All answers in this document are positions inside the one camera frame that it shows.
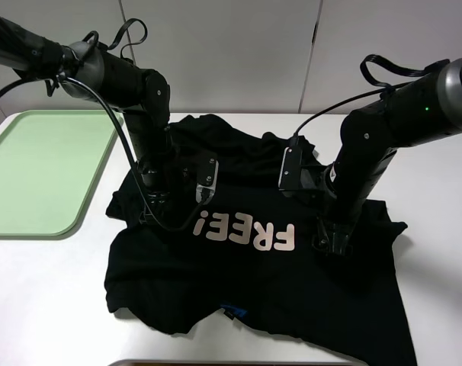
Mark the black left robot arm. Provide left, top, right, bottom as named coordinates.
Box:
left=0, top=16, right=191, bottom=232

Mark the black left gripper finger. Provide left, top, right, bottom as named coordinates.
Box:
left=139, top=207, right=153, bottom=225

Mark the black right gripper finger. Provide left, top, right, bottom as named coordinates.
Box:
left=332, top=224, right=354, bottom=256
left=312, top=217, right=334, bottom=252

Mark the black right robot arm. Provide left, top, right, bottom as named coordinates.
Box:
left=313, top=54, right=462, bottom=255

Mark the light green plastic tray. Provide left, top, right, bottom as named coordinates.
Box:
left=0, top=111, right=116, bottom=237

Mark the black left camera cable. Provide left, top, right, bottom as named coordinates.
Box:
left=0, top=74, right=217, bottom=232

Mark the black short sleeve t-shirt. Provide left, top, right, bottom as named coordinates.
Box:
left=104, top=114, right=417, bottom=365

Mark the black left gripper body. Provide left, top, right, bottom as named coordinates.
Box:
left=137, top=159, right=195, bottom=214

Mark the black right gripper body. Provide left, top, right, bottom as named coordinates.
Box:
left=300, top=163, right=364, bottom=226

